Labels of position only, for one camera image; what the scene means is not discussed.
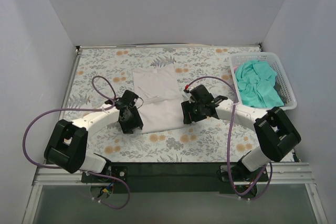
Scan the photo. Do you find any floral patterned table mat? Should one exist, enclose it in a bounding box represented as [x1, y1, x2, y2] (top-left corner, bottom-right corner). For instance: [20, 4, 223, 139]
[63, 46, 260, 162]

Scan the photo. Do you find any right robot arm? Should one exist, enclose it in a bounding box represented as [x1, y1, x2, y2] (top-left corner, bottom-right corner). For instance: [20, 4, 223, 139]
[181, 85, 301, 181]

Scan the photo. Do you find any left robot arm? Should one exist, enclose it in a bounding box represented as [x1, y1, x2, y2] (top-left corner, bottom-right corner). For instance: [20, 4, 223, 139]
[44, 90, 143, 182]

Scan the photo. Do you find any white plastic laundry basket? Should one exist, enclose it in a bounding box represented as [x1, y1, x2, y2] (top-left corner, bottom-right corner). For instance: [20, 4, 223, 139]
[228, 52, 297, 110]

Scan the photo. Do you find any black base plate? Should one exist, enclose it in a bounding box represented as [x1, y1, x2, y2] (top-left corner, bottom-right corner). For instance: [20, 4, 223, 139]
[81, 161, 268, 195]

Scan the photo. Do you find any grey garment in basket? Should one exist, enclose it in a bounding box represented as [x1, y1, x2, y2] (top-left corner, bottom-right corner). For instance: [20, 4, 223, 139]
[274, 82, 287, 104]

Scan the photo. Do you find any aluminium frame rail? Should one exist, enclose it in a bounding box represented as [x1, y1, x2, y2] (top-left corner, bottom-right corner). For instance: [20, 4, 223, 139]
[33, 162, 316, 186]

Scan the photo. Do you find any white t shirt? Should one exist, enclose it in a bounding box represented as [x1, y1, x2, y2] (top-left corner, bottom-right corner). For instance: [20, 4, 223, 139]
[133, 64, 184, 134]

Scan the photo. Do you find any teal t shirt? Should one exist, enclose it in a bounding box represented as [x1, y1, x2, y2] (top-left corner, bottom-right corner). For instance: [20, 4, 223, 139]
[235, 60, 284, 108]

